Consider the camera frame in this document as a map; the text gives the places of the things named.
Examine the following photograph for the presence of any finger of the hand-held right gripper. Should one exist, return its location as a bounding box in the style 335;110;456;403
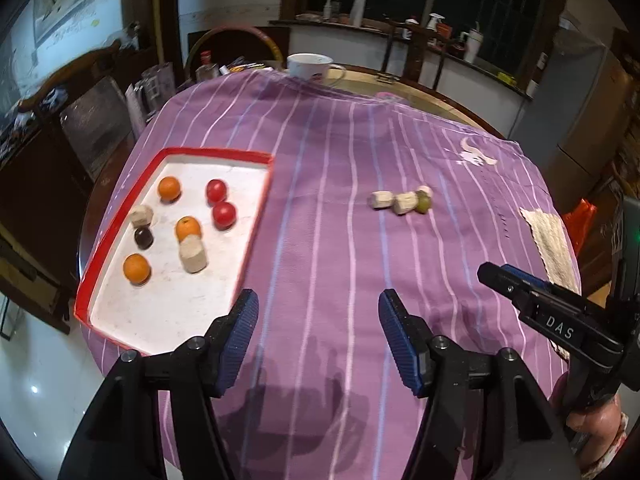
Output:
500;263;583;297
477;261;532;307

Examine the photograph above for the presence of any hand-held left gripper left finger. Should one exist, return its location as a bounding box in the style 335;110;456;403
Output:
57;288;260;480

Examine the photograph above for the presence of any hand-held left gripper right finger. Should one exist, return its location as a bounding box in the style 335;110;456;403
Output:
378;288;583;480

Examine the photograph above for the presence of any red-rimmed white tray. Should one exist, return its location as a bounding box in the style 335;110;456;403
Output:
74;146;275;357

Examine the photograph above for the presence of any orange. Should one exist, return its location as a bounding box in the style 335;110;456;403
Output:
175;216;202;243
157;176;182;203
123;253;152;285

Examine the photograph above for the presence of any person's right hand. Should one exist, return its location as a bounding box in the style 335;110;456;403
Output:
550;375;628;467

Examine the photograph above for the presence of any cream knitted towel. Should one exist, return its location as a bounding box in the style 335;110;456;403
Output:
519;206;581;361

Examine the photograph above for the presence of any orange plastic bag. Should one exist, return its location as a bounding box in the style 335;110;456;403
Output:
562;199;598;256

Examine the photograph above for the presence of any purple striped tablecloth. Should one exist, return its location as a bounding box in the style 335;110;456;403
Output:
82;67;583;480

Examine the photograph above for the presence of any grey refrigerator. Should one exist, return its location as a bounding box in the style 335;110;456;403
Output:
507;20;636;211

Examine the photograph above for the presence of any white tumbler with straw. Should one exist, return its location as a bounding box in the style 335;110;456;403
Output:
460;27;486;63

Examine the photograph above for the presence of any dark wooden chair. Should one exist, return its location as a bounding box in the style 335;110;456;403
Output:
382;17;448;91

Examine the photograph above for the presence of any dark wooden cabinet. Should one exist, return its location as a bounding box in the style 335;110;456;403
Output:
0;42;151;333

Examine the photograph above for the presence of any red-capped clear bottle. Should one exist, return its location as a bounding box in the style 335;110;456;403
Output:
196;51;218;81

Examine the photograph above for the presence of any white cartoon mug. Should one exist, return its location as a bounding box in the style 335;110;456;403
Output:
286;53;347;87

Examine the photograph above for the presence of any red and yellow hoop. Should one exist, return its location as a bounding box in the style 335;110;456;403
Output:
184;24;283;83

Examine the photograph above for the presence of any wall poster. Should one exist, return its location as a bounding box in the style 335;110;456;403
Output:
32;0;96;43

